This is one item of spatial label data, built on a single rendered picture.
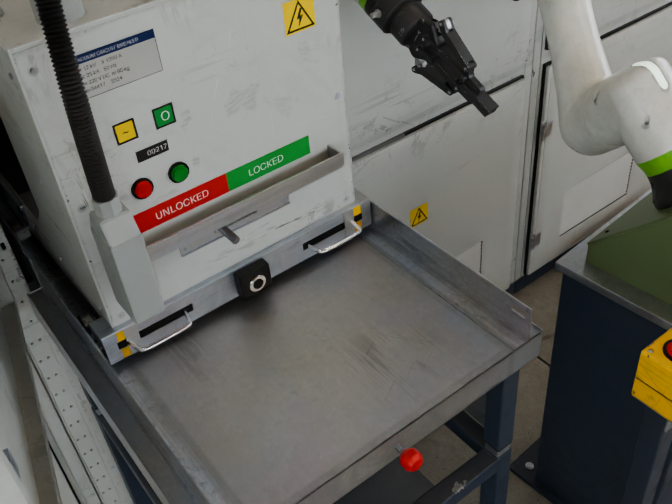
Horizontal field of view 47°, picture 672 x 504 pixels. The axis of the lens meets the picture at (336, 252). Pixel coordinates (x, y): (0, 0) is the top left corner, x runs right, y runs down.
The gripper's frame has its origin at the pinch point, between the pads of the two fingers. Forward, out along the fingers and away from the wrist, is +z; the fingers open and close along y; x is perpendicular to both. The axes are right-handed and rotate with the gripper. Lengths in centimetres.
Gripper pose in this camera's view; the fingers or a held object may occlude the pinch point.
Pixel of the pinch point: (478, 97)
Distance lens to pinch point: 139.6
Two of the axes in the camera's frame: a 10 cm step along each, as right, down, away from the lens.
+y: 3.2, -4.9, -8.1
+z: 6.2, 7.6, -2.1
